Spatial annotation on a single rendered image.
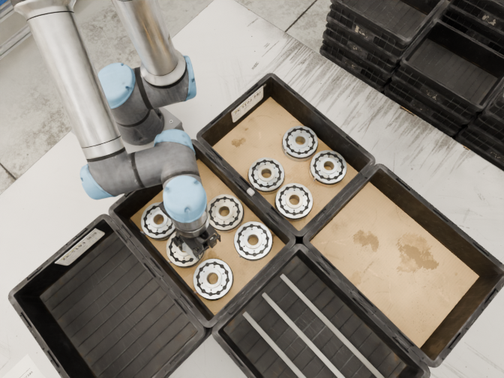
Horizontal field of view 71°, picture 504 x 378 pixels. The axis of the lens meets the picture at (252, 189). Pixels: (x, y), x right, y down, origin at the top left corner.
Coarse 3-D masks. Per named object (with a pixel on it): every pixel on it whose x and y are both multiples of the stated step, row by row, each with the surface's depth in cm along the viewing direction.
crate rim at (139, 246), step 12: (192, 144) 95; (132, 192) 91; (120, 204) 90; (120, 228) 88; (132, 240) 87; (144, 252) 86; (156, 264) 86; (168, 276) 84; (192, 312) 81; (204, 324) 80
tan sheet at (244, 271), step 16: (208, 176) 102; (160, 192) 101; (208, 192) 101; (224, 192) 101; (144, 208) 100; (224, 240) 96; (256, 240) 96; (208, 256) 95; (224, 256) 95; (272, 256) 94; (192, 272) 94; (240, 272) 93; (256, 272) 93; (192, 288) 93; (240, 288) 92; (208, 304) 91; (224, 304) 91
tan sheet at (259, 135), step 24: (264, 120) 108; (288, 120) 107; (216, 144) 106; (240, 144) 105; (264, 144) 105; (240, 168) 103; (288, 168) 102; (312, 192) 100; (336, 192) 99; (312, 216) 98
